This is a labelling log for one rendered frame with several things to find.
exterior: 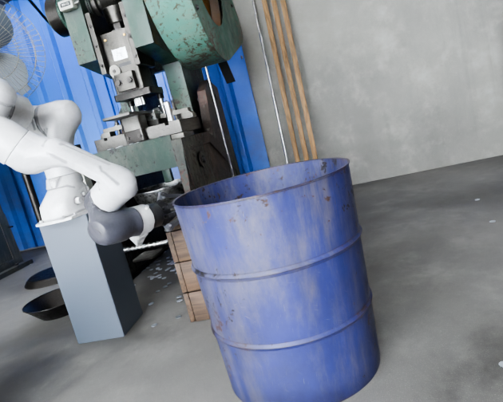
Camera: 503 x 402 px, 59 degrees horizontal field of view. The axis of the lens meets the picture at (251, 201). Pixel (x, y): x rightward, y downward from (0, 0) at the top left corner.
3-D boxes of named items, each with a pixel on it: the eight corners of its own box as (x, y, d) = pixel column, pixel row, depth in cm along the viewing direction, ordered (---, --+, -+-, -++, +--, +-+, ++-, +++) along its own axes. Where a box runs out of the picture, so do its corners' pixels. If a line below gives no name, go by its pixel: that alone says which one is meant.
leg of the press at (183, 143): (228, 273, 196) (175, 67, 180) (204, 277, 198) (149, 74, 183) (262, 219, 284) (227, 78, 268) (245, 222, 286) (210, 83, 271)
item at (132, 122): (138, 141, 192) (129, 110, 190) (109, 147, 195) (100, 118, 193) (160, 136, 216) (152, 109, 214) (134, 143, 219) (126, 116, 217)
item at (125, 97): (152, 97, 210) (149, 85, 209) (116, 108, 214) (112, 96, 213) (165, 97, 225) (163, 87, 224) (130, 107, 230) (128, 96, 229)
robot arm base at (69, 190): (77, 218, 141) (63, 175, 138) (25, 230, 144) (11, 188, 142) (108, 203, 162) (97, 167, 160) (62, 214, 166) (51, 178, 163)
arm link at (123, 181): (-1, 171, 116) (104, 232, 127) (24, 129, 105) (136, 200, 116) (21, 146, 123) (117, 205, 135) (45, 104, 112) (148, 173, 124)
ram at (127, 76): (140, 87, 204) (122, 21, 199) (112, 95, 208) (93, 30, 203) (155, 88, 221) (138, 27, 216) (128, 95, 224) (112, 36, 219)
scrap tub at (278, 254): (401, 411, 87) (353, 175, 79) (202, 427, 96) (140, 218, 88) (380, 313, 127) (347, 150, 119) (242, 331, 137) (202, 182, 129)
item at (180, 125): (182, 132, 203) (179, 119, 202) (97, 153, 213) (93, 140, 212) (201, 128, 232) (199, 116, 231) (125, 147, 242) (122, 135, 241)
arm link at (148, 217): (139, 206, 126) (153, 202, 130) (112, 209, 133) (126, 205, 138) (148, 248, 127) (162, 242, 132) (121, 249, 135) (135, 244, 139)
